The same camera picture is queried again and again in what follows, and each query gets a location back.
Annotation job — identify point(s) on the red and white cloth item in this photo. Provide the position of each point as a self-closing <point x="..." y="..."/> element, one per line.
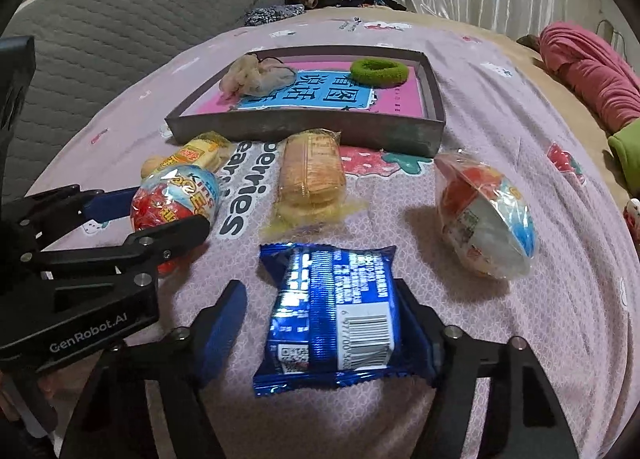
<point x="632" y="219"/>

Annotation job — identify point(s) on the brown cloth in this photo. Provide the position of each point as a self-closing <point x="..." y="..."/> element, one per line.
<point x="527" y="41"/>

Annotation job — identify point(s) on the egg toy with blue wrapper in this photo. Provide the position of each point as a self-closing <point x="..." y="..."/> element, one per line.
<point x="175" y="194"/>

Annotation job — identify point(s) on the dark floral cloth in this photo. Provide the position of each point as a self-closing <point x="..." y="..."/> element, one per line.
<point x="272" y="14"/>

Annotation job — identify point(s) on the green cloth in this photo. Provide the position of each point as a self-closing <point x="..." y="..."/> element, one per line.
<point x="627" y="154"/>

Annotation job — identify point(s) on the pink printed bedsheet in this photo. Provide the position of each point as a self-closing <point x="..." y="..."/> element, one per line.
<point x="500" y="104"/>

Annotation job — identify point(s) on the rice cracker packet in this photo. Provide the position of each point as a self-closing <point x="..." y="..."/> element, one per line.
<point x="192" y="154"/>
<point x="312" y="174"/>

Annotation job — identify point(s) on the green hair scrunchie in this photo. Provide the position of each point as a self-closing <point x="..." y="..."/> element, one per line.
<point x="360" y="71"/>

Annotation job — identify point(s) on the pink rolled blanket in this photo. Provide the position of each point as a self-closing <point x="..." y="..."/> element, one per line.
<point x="590" y="69"/>

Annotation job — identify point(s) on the pink tray box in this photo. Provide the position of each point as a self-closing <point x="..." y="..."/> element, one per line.
<point x="300" y="126"/>

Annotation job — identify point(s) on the blue snack packet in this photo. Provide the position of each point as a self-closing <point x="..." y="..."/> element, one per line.
<point x="330" y="309"/>

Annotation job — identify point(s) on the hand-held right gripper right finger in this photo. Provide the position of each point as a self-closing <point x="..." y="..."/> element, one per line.
<point x="420" y="324"/>

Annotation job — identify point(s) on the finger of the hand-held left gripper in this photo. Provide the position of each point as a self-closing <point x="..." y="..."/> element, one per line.
<point x="112" y="204"/>
<point x="170" y="236"/>

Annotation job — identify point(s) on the grey mesh hair scrunchie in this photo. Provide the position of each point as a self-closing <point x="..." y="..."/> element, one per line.
<point x="275" y="79"/>

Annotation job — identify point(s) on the grey quilted cushion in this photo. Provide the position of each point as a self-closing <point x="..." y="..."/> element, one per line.
<point x="125" y="24"/>

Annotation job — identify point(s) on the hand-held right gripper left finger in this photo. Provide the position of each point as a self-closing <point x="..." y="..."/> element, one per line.
<point x="227" y="329"/>

